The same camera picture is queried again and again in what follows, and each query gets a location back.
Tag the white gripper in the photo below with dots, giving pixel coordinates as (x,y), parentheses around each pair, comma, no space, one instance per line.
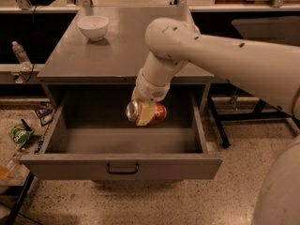
(151,90)

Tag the red coke can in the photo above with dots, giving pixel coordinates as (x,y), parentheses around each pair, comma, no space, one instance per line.
(159,113)

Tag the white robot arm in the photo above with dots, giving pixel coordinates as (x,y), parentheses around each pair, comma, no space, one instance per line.
(267,71)

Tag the open grey top drawer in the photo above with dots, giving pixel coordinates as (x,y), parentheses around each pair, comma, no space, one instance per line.
(90,129)

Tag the grey metal cabinet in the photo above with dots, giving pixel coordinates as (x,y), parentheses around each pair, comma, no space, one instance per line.
(117,58)

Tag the white ceramic bowl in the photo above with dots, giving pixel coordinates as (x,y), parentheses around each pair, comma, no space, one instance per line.
(93,27)

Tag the dark snack packet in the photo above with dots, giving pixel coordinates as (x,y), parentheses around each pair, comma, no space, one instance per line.
(44,113)

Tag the blue snack packet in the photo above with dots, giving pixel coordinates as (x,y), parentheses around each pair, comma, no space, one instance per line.
(39,146)

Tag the green chip bag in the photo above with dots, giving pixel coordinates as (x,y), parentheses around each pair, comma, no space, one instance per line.
(20,134)

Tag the clear plastic water bottle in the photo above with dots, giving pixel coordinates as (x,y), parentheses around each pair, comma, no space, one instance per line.
(21,55)

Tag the black table leg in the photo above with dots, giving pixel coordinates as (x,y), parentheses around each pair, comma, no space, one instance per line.
(19,202)

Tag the black drawer handle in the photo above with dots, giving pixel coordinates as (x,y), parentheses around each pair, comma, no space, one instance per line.
(121,169)

